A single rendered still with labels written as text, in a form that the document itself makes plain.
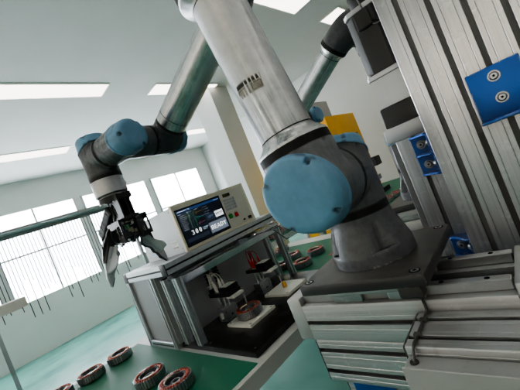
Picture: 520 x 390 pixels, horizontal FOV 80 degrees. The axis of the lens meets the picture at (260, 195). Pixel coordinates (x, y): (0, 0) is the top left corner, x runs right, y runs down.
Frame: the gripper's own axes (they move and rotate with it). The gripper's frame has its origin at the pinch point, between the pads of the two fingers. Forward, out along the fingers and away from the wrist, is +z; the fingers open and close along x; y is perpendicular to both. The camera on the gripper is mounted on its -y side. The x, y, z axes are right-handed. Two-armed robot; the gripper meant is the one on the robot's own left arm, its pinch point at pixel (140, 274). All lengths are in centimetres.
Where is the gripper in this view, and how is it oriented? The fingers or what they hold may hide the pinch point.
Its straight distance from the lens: 84.0
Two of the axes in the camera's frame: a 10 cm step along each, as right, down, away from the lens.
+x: 6.1, -2.5, 7.5
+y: 6.9, -2.8, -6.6
